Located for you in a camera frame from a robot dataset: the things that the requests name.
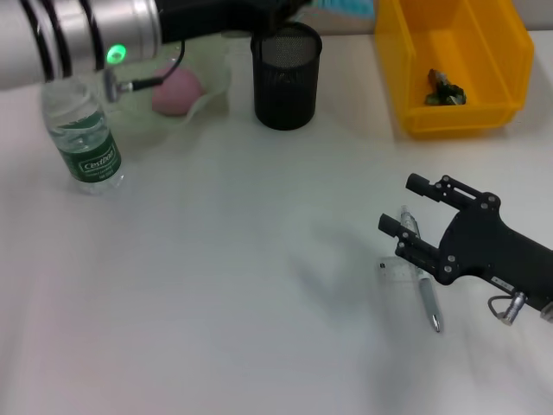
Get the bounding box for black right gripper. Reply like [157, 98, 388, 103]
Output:
[378, 172, 553, 313]

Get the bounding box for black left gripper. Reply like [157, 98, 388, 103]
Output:
[156, 0, 313, 45]

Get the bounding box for pink peach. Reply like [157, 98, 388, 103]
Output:
[150, 67, 204, 117]

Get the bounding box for small dark object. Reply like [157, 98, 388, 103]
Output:
[423, 67, 467, 106]

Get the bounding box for blue cyan scissors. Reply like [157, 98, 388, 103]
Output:
[313, 0, 375, 20]

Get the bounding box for clear water bottle green label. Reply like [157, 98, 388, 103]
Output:
[40, 77, 127, 196]

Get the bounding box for green glass fruit bowl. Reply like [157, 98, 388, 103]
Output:
[86, 32, 232, 147]

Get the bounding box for transparent plastic ruler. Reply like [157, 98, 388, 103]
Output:
[378, 256, 421, 283]

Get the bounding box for silver ballpoint pen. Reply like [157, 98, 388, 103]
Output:
[399, 206, 444, 333]

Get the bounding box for black mesh pen cup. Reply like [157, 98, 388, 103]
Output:
[250, 22, 324, 131]

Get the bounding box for yellow plastic bin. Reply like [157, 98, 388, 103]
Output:
[373, 0, 536, 140]

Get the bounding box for left gripper cable with connector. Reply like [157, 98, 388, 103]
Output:
[102, 40, 188, 104]

